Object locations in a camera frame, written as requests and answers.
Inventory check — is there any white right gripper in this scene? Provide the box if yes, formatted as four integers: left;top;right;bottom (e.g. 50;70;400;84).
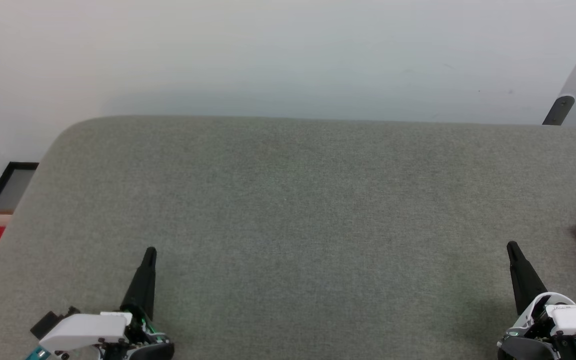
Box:
497;240;576;360

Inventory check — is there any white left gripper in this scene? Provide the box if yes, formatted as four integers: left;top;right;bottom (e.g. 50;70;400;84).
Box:
37;246;175;360

